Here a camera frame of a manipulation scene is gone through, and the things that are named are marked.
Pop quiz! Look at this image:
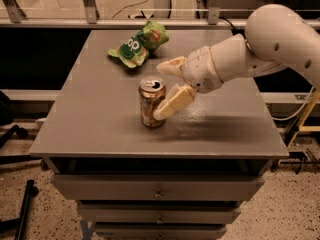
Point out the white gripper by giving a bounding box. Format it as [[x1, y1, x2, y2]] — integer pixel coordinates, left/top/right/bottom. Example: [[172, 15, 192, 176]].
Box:
[[153, 46, 223, 121]]

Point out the orange soda can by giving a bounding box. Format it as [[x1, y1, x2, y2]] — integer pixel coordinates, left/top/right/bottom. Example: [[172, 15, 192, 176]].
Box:
[[138, 75, 166, 128]]

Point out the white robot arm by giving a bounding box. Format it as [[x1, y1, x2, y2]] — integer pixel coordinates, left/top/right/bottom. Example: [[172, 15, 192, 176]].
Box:
[[153, 4, 320, 120]]

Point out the green chip bag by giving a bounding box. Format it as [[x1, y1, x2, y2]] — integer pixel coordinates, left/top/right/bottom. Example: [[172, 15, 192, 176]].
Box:
[[107, 21, 169, 68]]

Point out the grey drawer cabinet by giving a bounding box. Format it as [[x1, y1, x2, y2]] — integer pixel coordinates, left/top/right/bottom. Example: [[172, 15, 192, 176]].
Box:
[[31, 30, 287, 240]]

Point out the black chair base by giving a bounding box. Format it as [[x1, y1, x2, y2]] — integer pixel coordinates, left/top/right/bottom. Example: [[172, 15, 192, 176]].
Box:
[[0, 91, 36, 165]]

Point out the black metal stand leg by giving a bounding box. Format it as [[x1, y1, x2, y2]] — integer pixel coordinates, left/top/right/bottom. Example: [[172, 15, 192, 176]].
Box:
[[0, 180, 39, 240]]

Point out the black floor cable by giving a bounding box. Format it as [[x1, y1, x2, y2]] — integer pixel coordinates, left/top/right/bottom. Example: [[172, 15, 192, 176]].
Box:
[[111, 0, 156, 20]]

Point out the yellow robot base frame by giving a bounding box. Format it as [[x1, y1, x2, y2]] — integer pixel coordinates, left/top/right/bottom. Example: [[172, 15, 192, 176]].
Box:
[[271, 90, 320, 175]]

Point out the metal railing frame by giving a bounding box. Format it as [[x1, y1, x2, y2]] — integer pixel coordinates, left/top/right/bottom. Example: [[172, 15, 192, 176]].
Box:
[[0, 0, 320, 31]]

